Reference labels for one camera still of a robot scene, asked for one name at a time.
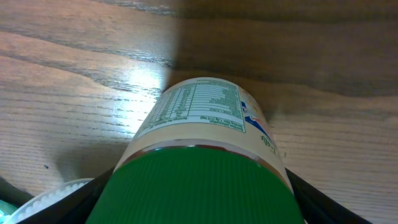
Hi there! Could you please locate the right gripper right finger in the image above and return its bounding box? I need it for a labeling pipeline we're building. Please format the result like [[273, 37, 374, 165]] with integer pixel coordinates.
[[286, 169, 371, 224]]

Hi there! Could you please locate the mint green wipes pack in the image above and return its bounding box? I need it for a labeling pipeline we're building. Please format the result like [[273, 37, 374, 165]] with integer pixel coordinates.
[[0, 200, 18, 224]]

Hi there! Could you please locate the white blue label container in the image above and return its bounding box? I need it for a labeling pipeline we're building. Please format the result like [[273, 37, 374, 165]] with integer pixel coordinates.
[[1, 178, 93, 224]]

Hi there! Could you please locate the green lid glass jar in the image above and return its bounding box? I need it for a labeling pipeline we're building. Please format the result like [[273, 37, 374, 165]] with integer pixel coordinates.
[[87, 77, 304, 224]]

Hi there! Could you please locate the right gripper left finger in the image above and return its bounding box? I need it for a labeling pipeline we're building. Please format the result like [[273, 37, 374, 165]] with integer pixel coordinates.
[[19, 168, 114, 223]]

